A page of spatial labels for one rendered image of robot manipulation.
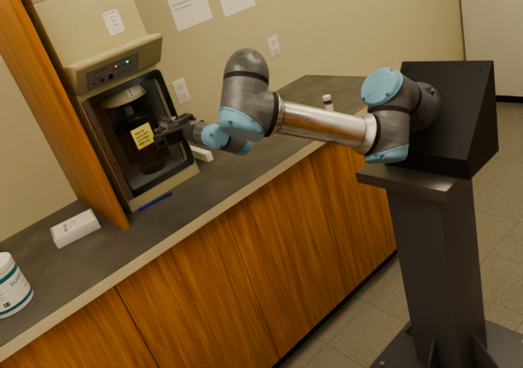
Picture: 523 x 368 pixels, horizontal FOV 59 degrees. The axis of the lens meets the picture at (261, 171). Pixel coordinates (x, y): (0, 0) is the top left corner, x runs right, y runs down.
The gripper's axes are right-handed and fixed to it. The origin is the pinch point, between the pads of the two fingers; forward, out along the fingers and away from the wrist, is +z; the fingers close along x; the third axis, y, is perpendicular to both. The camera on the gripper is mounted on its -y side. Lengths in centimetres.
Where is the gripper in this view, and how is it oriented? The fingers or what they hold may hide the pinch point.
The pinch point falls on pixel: (161, 127)
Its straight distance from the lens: 174.2
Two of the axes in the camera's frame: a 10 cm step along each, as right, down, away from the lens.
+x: -3.0, -8.4, -4.5
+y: 7.2, -5.1, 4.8
